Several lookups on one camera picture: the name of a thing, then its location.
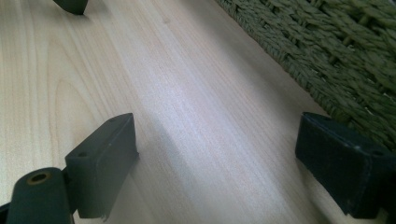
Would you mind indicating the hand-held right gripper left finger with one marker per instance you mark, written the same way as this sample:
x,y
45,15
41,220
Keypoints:
x,y
99,168

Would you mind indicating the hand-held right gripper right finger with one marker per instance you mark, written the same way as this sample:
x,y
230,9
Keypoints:
x,y
342,165

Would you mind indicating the green woven basket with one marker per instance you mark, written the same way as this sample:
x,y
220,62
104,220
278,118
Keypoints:
x,y
327,49

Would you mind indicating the dark rounded object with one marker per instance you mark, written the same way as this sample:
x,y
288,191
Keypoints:
x,y
72,5

